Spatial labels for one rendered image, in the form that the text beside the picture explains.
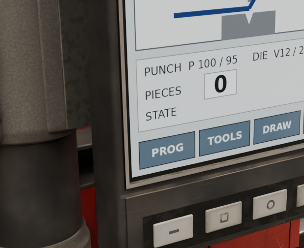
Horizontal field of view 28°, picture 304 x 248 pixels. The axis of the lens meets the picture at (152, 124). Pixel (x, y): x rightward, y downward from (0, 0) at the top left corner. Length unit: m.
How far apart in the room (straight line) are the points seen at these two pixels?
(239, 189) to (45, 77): 0.20
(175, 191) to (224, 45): 0.12
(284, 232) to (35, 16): 0.78
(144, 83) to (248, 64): 0.10
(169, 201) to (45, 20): 0.19
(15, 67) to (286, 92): 0.23
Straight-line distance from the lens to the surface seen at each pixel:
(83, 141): 0.92
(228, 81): 0.51
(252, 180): 0.55
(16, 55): 0.54
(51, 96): 0.56
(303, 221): 1.44
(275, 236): 1.18
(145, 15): 0.46
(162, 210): 0.50
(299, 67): 0.55
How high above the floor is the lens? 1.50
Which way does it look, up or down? 17 degrees down
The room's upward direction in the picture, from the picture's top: 2 degrees counter-clockwise
